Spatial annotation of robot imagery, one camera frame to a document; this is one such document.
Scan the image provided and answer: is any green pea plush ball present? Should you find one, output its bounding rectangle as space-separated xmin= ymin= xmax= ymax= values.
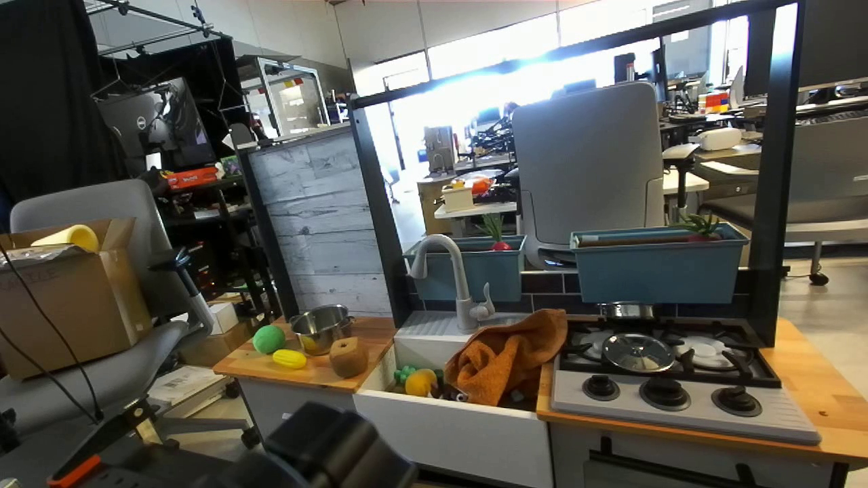
xmin=250 ymin=322 xmax=287 ymax=357

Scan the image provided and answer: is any white toy faucet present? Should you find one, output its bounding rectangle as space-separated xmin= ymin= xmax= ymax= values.
xmin=409 ymin=230 xmax=499 ymax=333

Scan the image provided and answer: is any yellow toy fruit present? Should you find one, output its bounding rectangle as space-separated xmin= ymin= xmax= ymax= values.
xmin=402 ymin=367 xmax=443 ymax=398

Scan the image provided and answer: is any brown kiwi plush toy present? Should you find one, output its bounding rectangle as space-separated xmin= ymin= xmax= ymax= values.
xmin=325 ymin=337 xmax=372 ymax=380

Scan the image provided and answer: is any white toy sink basin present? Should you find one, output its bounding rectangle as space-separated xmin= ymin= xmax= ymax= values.
xmin=352 ymin=309 xmax=555 ymax=488

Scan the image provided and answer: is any toy kitchen cabinet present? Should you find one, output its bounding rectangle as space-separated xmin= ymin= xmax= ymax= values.
xmin=239 ymin=374 xmax=852 ymax=488

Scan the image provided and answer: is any grey toy stove top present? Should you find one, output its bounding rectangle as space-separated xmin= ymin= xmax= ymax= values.
xmin=551 ymin=315 xmax=825 ymax=447

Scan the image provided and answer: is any small blue planter box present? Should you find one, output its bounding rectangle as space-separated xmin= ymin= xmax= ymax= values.
xmin=402 ymin=234 xmax=525 ymax=307

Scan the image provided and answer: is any red flower plant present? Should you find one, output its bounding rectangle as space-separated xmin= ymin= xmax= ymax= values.
xmin=483 ymin=214 xmax=516 ymax=254

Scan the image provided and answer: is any grey wood plank panel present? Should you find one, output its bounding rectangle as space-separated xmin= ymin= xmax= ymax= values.
xmin=239 ymin=121 xmax=394 ymax=321

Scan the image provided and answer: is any orange cloth towel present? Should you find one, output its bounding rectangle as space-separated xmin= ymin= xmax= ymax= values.
xmin=443 ymin=307 xmax=569 ymax=406

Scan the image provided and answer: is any white tall chair back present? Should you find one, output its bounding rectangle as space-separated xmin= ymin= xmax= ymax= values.
xmin=510 ymin=79 xmax=668 ymax=252

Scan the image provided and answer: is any wooden counter top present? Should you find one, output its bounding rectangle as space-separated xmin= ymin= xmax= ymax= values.
xmin=212 ymin=315 xmax=398 ymax=394

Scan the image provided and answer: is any yellow banana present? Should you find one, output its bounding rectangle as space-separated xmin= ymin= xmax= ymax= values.
xmin=268 ymin=346 xmax=311 ymax=371

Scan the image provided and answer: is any small steel pan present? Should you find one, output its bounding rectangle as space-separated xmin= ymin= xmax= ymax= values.
xmin=593 ymin=298 xmax=658 ymax=325

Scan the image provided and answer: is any white metal cabinet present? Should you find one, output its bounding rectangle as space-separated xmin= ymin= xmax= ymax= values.
xmin=236 ymin=54 xmax=334 ymax=144

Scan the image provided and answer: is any small cardboard box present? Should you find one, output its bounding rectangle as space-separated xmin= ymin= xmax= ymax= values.
xmin=177 ymin=321 xmax=255 ymax=370

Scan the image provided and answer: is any green succulent plant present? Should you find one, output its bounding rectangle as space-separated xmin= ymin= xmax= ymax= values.
xmin=676 ymin=208 xmax=726 ymax=238

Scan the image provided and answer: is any black computer monitor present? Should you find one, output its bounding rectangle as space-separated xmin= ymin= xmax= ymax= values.
xmin=93 ymin=77 xmax=215 ymax=174

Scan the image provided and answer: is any flat grey board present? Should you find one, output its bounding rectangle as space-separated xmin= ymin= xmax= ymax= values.
xmin=147 ymin=363 xmax=227 ymax=412

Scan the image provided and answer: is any grey office chair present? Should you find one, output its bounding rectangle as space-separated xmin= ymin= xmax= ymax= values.
xmin=0 ymin=177 xmax=255 ymax=456

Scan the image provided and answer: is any yellow foam roll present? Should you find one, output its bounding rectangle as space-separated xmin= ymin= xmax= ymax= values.
xmin=26 ymin=223 xmax=103 ymax=258

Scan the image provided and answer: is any brown cardboard box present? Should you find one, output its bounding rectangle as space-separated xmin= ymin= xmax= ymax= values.
xmin=0 ymin=214 xmax=158 ymax=382

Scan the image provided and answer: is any wooden stove counter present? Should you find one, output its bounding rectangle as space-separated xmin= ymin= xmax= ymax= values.
xmin=536 ymin=317 xmax=868 ymax=468

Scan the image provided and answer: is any steel pot with handles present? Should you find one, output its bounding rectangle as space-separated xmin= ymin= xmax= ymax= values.
xmin=287 ymin=304 xmax=358 ymax=353

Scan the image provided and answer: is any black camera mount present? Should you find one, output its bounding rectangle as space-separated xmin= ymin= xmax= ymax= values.
xmin=132 ymin=401 xmax=418 ymax=488

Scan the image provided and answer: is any black metal frame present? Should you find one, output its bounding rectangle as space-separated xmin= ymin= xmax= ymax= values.
xmin=346 ymin=0 xmax=809 ymax=349

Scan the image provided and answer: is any orange clamp handle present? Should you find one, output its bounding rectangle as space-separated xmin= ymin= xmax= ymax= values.
xmin=46 ymin=454 xmax=106 ymax=488

